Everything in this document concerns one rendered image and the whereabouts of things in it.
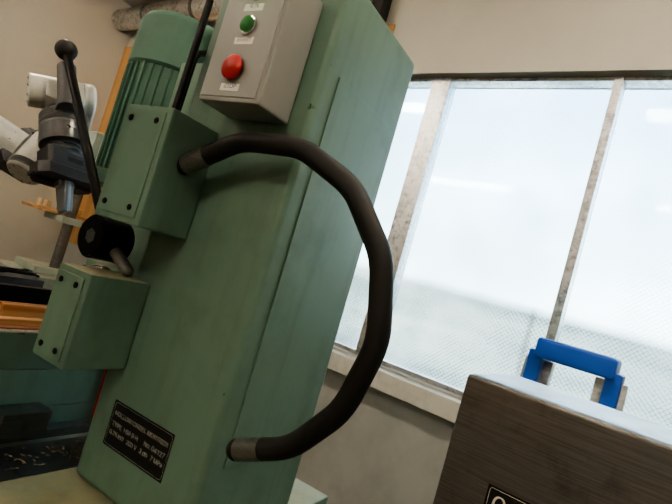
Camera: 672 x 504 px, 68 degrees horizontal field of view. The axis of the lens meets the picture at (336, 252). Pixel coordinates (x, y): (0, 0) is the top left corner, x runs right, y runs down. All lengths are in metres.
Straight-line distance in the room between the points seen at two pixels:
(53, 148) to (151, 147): 0.45
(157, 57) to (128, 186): 0.32
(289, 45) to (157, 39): 0.35
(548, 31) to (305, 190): 1.78
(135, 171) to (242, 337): 0.24
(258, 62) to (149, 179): 0.19
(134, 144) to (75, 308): 0.21
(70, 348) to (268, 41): 0.43
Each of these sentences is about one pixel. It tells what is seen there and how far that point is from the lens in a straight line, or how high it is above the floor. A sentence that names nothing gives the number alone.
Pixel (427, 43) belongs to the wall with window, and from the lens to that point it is 2.49.
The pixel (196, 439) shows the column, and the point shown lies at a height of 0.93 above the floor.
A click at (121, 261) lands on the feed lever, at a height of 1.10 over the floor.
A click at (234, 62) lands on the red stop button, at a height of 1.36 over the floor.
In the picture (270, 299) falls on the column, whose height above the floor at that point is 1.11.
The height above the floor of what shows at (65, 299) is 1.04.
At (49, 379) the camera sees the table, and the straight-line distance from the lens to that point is 0.91.
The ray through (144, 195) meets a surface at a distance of 0.64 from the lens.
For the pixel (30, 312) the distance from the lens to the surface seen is 0.98.
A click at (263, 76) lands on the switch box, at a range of 0.60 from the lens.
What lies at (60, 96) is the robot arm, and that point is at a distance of 1.12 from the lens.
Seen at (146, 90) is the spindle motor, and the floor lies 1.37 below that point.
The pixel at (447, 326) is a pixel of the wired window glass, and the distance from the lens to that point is 2.08.
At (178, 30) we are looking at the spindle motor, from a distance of 0.93.
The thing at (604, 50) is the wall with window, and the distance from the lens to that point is 2.19.
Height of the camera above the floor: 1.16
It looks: 3 degrees up
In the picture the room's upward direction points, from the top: 16 degrees clockwise
